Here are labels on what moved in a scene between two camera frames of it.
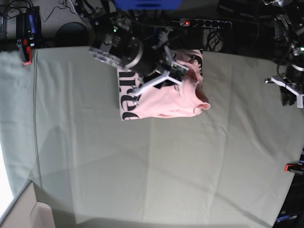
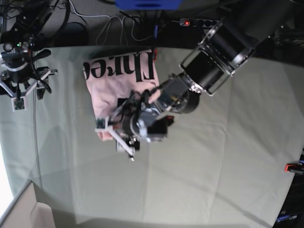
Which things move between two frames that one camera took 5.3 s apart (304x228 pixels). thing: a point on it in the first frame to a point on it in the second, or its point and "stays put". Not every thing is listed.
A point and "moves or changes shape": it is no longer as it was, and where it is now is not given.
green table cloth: [61, 130] stays put
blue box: [148, 4] stays put
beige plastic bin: [25, 212] stays put
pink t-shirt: [169, 99] moves or changes shape
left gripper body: [176, 73] to [19, 98]
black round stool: [71, 33] stays put
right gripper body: [297, 89] to [128, 125]
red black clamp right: [298, 168] stays put
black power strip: [193, 22] stays put
